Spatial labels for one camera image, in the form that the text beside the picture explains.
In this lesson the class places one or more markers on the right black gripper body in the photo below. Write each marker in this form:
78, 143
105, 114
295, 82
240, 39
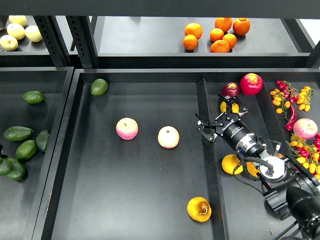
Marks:
235, 132

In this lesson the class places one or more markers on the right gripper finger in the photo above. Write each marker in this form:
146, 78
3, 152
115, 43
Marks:
229, 109
208, 128

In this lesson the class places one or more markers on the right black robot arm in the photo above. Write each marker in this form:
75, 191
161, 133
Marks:
288, 189

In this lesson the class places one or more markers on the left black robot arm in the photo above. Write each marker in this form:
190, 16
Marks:
2, 155

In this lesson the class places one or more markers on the green avocado at tray corner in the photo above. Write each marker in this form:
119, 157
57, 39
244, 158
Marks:
99, 87

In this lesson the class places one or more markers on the green avocado upper left tray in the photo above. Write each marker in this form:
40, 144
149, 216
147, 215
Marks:
34, 97

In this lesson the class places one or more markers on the pale yellow pear right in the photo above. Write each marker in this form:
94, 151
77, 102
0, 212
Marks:
32, 32

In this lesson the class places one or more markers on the pale yellow pear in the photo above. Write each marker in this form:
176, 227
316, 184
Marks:
16, 30
32, 32
18, 19
9, 43

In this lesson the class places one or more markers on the pale yellow pear top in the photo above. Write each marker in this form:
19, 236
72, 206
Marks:
18, 19

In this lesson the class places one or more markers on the pale yellow pear front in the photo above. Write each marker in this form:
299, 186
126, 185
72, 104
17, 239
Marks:
9, 43

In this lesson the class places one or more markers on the pale yellow pear centre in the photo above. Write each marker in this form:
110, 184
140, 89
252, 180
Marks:
16, 30

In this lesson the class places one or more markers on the dark red apple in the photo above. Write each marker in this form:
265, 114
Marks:
231, 89

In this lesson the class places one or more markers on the large red apple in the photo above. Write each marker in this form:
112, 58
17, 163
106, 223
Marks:
251, 84

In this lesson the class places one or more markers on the pale pink apple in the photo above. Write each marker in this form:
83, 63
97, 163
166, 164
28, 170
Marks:
168, 137

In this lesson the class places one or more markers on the upper cherry tomato cluster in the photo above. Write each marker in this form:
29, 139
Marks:
285, 95

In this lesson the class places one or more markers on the cherry tomato cluster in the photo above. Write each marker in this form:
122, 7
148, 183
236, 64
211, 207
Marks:
285, 95
306, 153

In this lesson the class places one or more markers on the red chili pepper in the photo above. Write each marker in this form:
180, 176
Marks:
292, 119

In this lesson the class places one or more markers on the pink apple right tray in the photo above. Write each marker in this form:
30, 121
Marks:
305, 128

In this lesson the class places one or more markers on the orange front bottom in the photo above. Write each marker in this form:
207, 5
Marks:
220, 46

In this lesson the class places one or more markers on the orange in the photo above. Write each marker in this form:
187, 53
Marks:
190, 42
223, 23
241, 26
220, 46
194, 29

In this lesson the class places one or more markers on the orange right small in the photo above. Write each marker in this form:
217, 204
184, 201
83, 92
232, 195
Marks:
231, 39

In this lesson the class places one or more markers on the orange small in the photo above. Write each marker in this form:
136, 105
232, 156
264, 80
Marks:
231, 39
216, 34

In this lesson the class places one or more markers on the pink red apple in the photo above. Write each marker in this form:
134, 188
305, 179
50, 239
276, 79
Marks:
127, 128

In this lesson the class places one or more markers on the lower cherry tomato cluster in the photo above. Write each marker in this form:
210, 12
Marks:
306, 153

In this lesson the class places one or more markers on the orange centre small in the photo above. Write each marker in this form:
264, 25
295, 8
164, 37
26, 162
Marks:
216, 34

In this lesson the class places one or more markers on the orange far left bottom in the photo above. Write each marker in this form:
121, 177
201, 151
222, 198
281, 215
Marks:
190, 42

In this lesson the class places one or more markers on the large black centre tray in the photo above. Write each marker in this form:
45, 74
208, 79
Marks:
108, 188

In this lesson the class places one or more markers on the orange top right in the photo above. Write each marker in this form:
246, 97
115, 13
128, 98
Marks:
241, 26

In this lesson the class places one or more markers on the orange top centre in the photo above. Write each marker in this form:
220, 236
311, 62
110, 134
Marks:
223, 23

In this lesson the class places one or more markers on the orange far left top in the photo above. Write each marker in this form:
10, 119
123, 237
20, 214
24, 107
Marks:
194, 29

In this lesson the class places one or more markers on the black left tray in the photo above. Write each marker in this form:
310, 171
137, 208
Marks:
20, 200

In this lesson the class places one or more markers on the black metal shelf frame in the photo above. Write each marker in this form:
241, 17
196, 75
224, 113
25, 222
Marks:
274, 9

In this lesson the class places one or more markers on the dark avocado near tray wall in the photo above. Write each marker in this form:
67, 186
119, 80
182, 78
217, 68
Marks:
42, 140

